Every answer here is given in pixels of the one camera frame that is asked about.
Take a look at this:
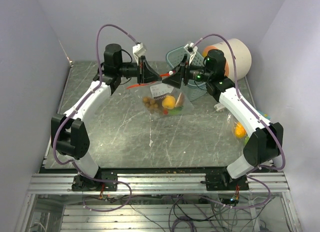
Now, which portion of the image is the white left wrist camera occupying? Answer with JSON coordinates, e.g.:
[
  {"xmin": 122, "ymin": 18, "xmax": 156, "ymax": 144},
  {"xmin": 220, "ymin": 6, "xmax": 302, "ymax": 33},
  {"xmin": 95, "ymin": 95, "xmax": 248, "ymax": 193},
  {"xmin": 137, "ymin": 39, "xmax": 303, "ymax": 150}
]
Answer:
[{"xmin": 132, "ymin": 42, "xmax": 147, "ymax": 64}]

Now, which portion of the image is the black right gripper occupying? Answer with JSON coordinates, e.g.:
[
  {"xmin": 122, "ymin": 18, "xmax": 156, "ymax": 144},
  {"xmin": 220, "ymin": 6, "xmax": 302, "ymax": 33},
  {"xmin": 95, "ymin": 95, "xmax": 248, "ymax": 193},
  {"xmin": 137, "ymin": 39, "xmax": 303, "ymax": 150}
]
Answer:
[{"xmin": 162, "ymin": 54, "xmax": 212, "ymax": 89}]

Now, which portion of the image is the clear bag with teal zipper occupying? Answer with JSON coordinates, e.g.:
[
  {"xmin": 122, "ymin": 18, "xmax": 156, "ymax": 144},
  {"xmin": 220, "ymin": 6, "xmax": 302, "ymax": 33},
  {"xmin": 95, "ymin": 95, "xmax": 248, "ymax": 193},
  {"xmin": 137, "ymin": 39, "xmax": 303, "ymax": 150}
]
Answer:
[{"xmin": 226, "ymin": 109, "xmax": 272, "ymax": 145}]

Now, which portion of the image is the orange fake fruit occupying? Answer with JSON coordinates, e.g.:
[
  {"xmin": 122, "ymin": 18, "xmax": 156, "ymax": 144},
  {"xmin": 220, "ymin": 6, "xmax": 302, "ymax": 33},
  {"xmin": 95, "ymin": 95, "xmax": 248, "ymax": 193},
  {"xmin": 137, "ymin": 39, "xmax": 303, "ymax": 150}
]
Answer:
[
  {"xmin": 234, "ymin": 122, "xmax": 247, "ymax": 139},
  {"xmin": 161, "ymin": 95, "xmax": 176, "ymax": 110}
]

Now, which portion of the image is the clear bag with red zipper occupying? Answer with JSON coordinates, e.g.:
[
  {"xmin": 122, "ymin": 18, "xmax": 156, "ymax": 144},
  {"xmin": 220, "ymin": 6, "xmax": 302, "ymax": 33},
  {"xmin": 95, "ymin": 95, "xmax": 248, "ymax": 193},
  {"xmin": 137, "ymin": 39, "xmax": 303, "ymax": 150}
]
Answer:
[{"xmin": 126, "ymin": 81, "xmax": 194, "ymax": 117}]

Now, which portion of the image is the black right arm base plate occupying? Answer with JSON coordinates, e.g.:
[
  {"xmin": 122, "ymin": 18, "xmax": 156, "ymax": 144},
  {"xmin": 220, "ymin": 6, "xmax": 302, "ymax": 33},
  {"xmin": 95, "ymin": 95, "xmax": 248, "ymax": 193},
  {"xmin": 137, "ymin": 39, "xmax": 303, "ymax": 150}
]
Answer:
[{"xmin": 200, "ymin": 172, "xmax": 249, "ymax": 191}]

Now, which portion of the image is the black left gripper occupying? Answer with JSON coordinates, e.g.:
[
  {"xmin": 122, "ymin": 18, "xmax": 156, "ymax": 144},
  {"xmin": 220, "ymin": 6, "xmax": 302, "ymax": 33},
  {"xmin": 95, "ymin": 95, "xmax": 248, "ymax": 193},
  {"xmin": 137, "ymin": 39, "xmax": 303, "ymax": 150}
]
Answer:
[{"xmin": 117, "ymin": 55, "xmax": 162, "ymax": 86}]

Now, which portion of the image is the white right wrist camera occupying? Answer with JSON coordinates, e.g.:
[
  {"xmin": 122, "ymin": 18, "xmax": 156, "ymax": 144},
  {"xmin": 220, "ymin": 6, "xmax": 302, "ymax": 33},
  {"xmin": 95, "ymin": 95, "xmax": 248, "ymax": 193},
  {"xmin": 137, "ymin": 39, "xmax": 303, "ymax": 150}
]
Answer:
[{"xmin": 183, "ymin": 41, "xmax": 198, "ymax": 65}]

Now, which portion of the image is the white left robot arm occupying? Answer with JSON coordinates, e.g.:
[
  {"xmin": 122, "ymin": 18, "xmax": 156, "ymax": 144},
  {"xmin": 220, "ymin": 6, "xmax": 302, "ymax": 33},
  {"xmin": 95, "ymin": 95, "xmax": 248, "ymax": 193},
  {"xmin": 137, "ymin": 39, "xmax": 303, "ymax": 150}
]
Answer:
[{"xmin": 51, "ymin": 42, "xmax": 162, "ymax": 191}]

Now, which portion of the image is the light blue perforated plastic basket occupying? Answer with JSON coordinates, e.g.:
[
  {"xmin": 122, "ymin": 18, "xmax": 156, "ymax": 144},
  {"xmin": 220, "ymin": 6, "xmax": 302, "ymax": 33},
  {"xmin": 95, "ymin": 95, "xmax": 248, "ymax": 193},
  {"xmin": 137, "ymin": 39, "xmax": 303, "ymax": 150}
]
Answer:
[{"xmin": 165, "ymin": 45, "xmax": 208, "ymax": 102}]

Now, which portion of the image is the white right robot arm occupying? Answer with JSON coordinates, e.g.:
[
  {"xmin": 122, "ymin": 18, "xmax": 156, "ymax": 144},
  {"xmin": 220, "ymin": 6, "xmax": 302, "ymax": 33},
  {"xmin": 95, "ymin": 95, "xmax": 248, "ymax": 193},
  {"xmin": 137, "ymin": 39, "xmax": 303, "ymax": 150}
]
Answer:
[{"xmin": 162, "ymin": 49, "xmax": 284, "ymax": 190}]

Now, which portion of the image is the orange fake fruit in teal bag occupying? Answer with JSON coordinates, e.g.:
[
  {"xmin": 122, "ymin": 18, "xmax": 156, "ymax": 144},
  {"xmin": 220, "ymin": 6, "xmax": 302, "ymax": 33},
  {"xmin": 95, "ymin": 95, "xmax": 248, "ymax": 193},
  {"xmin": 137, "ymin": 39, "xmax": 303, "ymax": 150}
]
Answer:
[{"xmin": 234, "ymin": 122, "xmax": 247, "ymax": 139}]

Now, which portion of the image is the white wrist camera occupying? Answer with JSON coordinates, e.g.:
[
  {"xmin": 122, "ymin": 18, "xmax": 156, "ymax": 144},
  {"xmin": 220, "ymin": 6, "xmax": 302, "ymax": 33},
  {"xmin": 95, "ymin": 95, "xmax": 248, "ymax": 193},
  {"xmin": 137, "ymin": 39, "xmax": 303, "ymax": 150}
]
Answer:
[
  {"xmin": 183, "ymin": 41, "xmax": 198, "ymax": 65},
  {"xmin": 132, "ymin": 42, "xmax": 147, "ymax": 64}
]

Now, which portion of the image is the green fake fruit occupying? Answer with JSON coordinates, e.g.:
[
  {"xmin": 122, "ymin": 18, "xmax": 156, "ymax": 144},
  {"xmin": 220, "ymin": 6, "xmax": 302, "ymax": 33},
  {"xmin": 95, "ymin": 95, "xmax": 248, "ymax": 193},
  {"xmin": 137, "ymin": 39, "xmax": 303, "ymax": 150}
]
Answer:
[{"xmin": 168, "ymin": 108, "xmax": 183, "ymax": 116}]

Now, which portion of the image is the cream cylinder with orange lid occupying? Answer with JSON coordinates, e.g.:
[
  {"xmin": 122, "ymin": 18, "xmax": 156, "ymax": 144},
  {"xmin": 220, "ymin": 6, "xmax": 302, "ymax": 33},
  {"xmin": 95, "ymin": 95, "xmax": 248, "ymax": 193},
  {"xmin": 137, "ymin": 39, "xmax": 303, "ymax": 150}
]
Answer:
[{"xmin": 202, "ymin": 38, "xmax": 252, "ymax": 82}]

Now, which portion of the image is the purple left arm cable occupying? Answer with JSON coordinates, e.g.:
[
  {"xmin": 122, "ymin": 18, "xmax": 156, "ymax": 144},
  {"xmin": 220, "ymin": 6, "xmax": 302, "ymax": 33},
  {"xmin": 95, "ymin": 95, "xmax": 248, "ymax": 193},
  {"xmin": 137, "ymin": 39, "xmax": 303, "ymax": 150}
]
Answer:
[{"xmin": 51, "ymin": 23, "xmax": 143, "ymax": 213}]

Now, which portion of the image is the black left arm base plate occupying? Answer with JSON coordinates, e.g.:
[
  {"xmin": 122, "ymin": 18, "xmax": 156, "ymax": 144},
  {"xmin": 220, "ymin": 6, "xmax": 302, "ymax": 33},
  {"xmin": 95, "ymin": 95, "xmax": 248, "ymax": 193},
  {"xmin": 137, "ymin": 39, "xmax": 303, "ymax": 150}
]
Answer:
[{"xmin": 71, "ymin": 168, "xmax": 118, "ymax": 192}]

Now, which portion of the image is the aluminium frame rail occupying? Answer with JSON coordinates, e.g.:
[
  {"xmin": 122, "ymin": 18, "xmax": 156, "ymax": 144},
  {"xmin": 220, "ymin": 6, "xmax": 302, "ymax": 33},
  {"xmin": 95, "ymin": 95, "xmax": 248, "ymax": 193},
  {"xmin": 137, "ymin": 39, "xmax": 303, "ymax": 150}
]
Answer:
[{"xmin": 27, "ymin": 172, "xmax": 290, "ymax": 195}]

